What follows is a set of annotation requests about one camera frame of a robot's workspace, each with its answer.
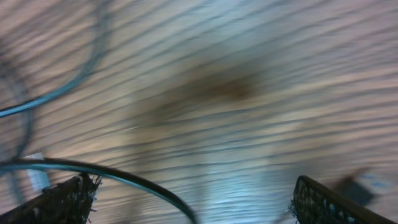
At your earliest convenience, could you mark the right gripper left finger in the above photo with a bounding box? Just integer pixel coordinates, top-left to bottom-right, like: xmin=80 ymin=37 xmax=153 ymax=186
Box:
xmin=1 ymin=173 xmax=102 ymax=224

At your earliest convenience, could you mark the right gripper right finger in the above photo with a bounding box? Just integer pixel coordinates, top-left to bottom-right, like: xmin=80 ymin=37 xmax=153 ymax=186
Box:
xmin=289 ymin=175 xmax=397 ymax=224

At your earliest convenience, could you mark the black USB cable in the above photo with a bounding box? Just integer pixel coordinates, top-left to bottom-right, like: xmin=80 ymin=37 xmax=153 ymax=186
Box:
xmin=0 ymin=0 xmax=200 ymax=224

